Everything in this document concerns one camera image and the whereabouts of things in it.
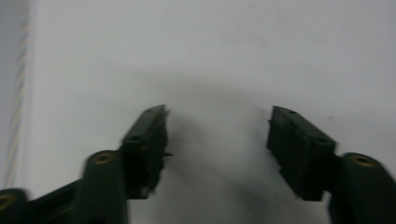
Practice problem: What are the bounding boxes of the white table mat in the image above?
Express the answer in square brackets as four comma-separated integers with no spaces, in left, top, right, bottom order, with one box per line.
[6,0,396,224]

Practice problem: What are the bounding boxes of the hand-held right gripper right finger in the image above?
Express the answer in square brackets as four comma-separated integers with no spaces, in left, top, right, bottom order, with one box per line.
[266,105,338,203]

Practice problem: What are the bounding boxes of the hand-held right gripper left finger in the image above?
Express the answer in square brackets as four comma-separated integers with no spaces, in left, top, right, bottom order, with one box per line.
[120,104,173,201]

